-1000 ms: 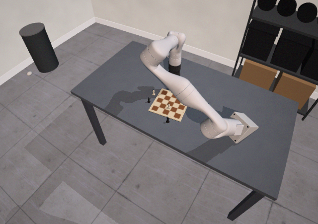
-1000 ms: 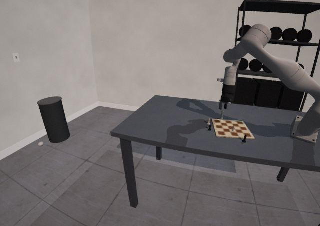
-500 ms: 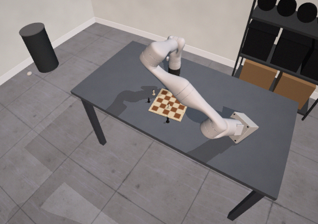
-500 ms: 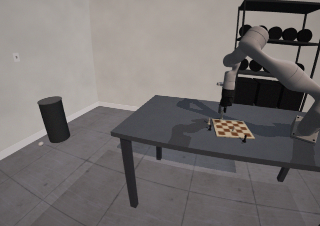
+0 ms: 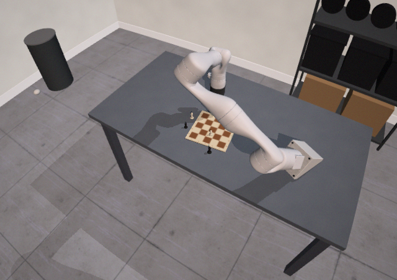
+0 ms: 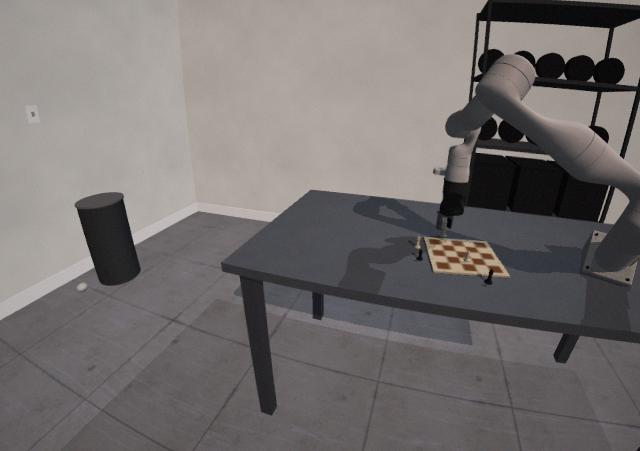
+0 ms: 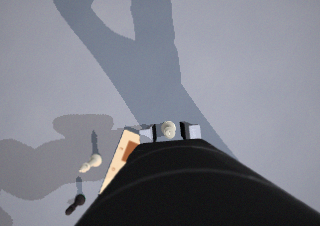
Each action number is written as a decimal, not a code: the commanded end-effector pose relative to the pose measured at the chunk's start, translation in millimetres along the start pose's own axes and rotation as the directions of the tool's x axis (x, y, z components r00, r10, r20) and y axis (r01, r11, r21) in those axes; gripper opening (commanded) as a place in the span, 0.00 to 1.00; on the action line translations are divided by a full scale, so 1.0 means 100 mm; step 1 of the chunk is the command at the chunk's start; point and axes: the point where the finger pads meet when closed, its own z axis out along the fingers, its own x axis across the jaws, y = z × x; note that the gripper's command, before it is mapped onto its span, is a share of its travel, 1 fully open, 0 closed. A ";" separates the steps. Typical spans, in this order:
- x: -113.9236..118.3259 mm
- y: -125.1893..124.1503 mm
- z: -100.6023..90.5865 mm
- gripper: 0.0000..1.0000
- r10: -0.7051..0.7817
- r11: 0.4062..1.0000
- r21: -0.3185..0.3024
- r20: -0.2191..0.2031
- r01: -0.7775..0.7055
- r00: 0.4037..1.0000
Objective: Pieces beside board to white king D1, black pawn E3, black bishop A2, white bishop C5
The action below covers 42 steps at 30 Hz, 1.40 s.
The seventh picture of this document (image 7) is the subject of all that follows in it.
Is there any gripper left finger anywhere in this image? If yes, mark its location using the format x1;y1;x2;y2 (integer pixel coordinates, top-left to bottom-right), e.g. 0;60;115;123
139;124;157;144

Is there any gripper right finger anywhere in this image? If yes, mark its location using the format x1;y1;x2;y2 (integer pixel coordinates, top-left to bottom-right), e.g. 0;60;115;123
180;121;201;139

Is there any chess board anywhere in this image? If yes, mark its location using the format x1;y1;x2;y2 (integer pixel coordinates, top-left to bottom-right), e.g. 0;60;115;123
100;129;140;193

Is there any black pawn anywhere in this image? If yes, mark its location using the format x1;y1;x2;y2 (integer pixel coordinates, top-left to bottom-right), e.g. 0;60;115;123
65;194;86;215

